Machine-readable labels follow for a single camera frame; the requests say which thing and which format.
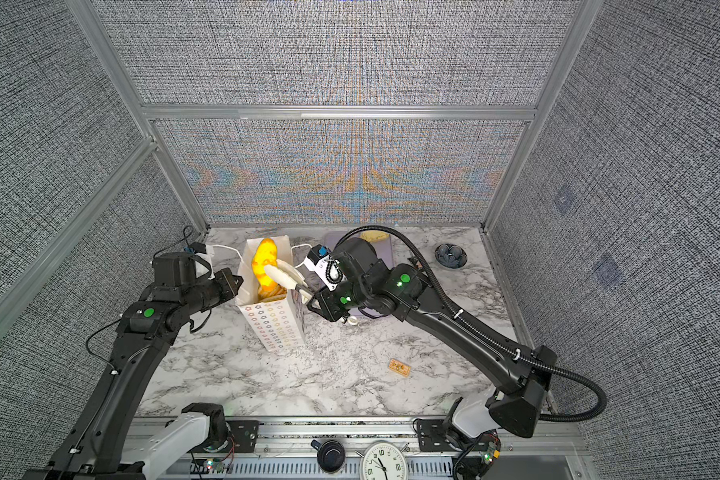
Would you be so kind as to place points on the small orange candy wrapper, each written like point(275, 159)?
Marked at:
point(399, 367)

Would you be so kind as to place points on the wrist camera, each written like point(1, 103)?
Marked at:
point(354, 259)
point(182, 268)

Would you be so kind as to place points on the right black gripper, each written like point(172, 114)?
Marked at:
point(331, 309)

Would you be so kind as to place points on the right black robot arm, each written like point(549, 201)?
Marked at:
point(521, 375)

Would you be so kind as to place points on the black round knob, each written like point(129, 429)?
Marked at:
point(330, 455)

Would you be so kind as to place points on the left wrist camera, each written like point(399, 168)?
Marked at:
point(182, 268)

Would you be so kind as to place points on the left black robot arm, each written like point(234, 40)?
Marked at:
point(94, 448)

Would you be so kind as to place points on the pale crumbly square bread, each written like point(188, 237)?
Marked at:
point(373, 236)

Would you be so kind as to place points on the white printed paper bag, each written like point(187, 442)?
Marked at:
point(277, 317)

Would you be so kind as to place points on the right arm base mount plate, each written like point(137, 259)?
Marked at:
point(431, 435)

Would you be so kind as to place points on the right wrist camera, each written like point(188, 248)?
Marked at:
point(354, 259)

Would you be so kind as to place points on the white analog clock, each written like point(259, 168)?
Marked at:
point(383, 461)

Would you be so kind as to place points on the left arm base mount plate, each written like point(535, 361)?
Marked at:
point(242, 438)

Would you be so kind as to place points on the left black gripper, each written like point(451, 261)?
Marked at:
point(231, 290)

